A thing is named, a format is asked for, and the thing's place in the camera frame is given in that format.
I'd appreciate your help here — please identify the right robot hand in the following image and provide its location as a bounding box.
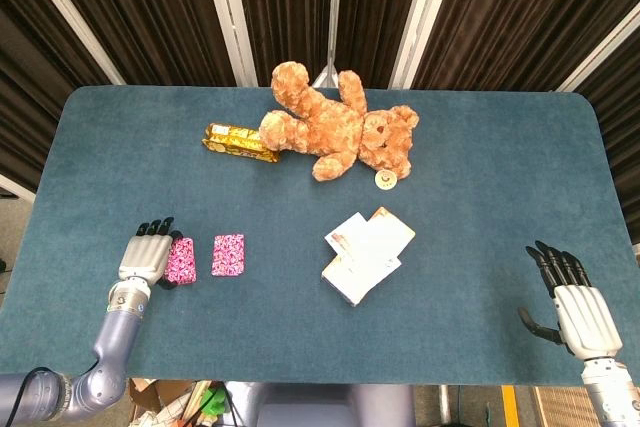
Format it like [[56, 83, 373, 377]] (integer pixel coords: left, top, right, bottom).
[[517, 240, 625, 361]]

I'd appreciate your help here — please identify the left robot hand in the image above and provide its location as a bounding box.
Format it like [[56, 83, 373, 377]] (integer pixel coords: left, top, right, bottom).
[[117, 216, 184, 291]]

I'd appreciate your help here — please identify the pink speckled playing card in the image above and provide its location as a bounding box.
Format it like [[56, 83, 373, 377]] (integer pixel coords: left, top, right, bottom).
[[163, 236, 197, 285], [210, 233, 246, 278]]

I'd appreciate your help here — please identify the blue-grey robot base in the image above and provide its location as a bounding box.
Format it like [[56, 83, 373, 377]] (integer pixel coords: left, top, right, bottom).
[[224, 381, 417, 427]]

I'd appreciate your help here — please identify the white card with red mark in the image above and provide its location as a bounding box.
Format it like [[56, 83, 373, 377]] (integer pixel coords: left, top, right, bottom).
[[324, 212, 371, 254]]

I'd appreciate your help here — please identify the white face-up playing card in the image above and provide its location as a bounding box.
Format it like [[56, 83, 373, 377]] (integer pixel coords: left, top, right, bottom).
[[321, 252, 404, 308]]

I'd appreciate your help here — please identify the white card with orange corner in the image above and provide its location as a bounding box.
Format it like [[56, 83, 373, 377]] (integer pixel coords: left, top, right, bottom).
[[357, 206, 417, 268]]

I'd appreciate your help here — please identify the woven brown mat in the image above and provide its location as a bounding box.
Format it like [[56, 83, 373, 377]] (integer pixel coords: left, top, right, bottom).
[[533, 386, 586, 427]]

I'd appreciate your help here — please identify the cardboard box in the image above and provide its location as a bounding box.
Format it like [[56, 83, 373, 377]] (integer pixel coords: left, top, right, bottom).
[[127, 378, 197, 416]]

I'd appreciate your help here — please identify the gold snack package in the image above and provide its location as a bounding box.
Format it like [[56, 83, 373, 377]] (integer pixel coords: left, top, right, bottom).
[[201, 121, 280, 164]]

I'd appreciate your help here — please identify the green plastic object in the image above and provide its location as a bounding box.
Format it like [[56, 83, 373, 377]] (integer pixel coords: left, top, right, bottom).
[[198, 384, 227, 417]]

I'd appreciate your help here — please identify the upright metal rod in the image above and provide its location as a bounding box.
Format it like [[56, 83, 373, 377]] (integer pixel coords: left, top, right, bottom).
[[438, 384, 452, 424]]

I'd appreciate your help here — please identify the blue felt table mat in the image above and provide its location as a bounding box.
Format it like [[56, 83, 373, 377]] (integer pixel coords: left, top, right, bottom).
[[0, 85, 633, 389]]

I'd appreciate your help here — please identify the brown teddy bear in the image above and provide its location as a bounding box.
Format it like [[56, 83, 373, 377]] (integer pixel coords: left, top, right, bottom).
[[258, 60, 420, 183]]

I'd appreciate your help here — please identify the dark brown curtain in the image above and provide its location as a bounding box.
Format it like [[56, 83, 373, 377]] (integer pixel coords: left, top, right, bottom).
[[0, 0, 640, 208]]

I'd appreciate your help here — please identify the thin metal pole with foot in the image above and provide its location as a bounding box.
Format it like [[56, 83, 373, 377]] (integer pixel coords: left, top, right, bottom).
[[310, 0, 345, 89]]

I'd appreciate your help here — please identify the black cable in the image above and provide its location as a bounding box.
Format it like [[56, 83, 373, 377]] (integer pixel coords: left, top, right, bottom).
[[8, 367, 54, 422]]

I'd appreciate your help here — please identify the aluminium frame post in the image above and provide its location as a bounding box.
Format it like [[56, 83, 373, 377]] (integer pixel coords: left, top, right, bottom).
[[388, 0, 450, 90], [555, 10, 640, 93], [198, 0, 259, 88], [13, 0, 126, 86]]

